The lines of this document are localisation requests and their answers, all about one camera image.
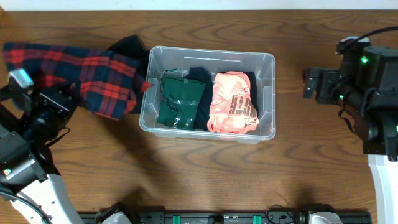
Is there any dark navy garment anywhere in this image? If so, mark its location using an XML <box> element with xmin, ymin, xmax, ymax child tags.
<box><xmin>185</xmin><ymin>67</ymin><xmax>213</xmax><ymax>131</ymax></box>

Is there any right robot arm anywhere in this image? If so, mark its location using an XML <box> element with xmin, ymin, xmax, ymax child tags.
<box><xmin>303</xmin><ymin>46</ymin><xmax>397</xmax><ymax>223</ymax></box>

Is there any right black cable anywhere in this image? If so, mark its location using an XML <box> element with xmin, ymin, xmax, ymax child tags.
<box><xmin>351</xmin><ymin>25</ymin><xmax>398</xmax><ymax>43</ymax></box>

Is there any black garment with tape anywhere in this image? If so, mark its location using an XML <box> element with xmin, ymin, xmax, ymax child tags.
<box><xmin>244</xmin><ymin>72</ymin><xmax>259</xmax><ymax>115</ymax></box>

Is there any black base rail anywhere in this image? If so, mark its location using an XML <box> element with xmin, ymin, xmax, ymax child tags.
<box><xmin>79</xmin><ymin>203</ymin><xmax>372</xmax><ymax>224</ymax></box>

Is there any dark green garment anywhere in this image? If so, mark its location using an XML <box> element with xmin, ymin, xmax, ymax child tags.
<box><xmin>157</xmin><ymin>69</ymin><xmax>206</xmax><ymax>130</ymax></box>

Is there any pink printed t-shirt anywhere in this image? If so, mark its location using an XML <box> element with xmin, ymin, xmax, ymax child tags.
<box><xmin>207</xmin><ymin>72</ymin><xmax>259</xmax><ymax>134</ymax></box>

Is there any clear plastic storage container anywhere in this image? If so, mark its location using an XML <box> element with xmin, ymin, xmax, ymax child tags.
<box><xmin>139</xmin><ymin>46</ymin><xmax>276</xmax><ymax>144</ymax></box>

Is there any large black garment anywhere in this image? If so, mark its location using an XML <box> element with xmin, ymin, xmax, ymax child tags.
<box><xmin>108</xmin><ymin>35</ymin><xmax>150</xmax><ymax>114</ymax></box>

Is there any red navy plaid shirt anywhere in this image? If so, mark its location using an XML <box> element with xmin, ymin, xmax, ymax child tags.
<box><xmin>3</xmin><ymin>42</ymin><xmax>152</xmax><ymax>120</ymax></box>

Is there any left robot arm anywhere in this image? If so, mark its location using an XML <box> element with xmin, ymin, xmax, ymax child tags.
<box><xmin>1</xmin><ymin>81</ymin><xmax>83</xmax><ymax>223</ymax></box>

